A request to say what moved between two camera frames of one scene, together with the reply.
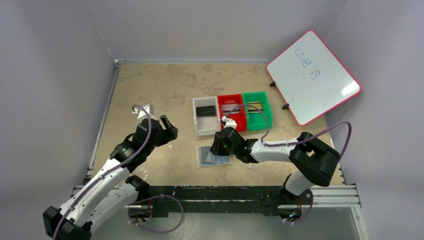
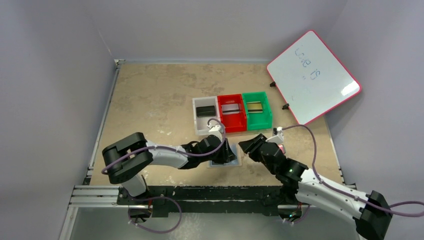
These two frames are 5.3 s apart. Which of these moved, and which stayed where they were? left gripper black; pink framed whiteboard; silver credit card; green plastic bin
Moved: left gripper black
Stayed: green plastic bin; silver credit card; pink framed whiteboard
